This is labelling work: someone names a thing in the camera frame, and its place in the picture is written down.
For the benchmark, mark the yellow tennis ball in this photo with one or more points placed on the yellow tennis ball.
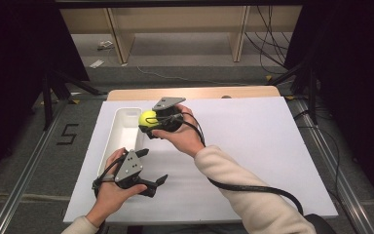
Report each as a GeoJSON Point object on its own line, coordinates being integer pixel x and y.
{"type": "Point", "coordinates": [147, 118]}

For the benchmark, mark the flat white paper scrap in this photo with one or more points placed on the flat white paper scrap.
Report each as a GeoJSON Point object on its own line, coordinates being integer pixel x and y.
{"type": "Point", "coordinates": [96, 63]}

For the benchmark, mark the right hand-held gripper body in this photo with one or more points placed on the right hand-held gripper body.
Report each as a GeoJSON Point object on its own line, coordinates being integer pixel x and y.
{"type": "Point", "coordinates": [170, 115]}

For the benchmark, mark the black metal stand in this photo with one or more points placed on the black metal stand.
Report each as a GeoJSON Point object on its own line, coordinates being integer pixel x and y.
{"type": "Point", "coordinates": [47, 104]}
{"type": "Point", "coordinates": [311, 94]}

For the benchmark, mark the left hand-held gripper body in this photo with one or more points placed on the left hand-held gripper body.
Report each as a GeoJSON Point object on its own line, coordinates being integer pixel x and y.
{"type": "Point", "coordinates": [129, 167]}

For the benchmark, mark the white board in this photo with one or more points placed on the white board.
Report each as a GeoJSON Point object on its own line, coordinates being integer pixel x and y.
{"type": "Point", "coordinates": [256, 136]}

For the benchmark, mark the person's left hand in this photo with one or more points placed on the person's left hand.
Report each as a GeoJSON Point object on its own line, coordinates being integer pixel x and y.
{"type": "Point", "coordinates": [112, 196]}

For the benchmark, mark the wooden table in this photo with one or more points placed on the wooden table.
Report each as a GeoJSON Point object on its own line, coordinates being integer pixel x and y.
{"type": "Point", "coordinates": [207, 93]}

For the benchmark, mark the crumpled paper scrap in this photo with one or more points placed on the crumpled paper scrap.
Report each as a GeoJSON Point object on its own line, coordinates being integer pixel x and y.
{"type": "Point", "coordinates": [105, 45]}

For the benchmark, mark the white plastic bin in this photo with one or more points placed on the white plastic bin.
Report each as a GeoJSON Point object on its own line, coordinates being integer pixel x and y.
{"type": "Point", "coordinates": [123, 133]}

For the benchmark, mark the person's right hand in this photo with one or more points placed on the person's right hand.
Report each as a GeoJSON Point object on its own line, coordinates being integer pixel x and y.
{"type": "Point", "coordinates": [181, 138]}

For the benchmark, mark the wooden shelf unit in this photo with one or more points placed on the wooden shelf unit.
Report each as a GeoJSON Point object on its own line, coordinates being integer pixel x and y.
{"type": "Point", "coordinates": [175, 19]}

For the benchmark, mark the dark curtain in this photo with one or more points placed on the dark curtain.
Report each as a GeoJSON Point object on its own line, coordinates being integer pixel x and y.
{"type": "Point", "coordinates": [354, 65]}
{"type": "Point", "coordinates": [13, 65]}

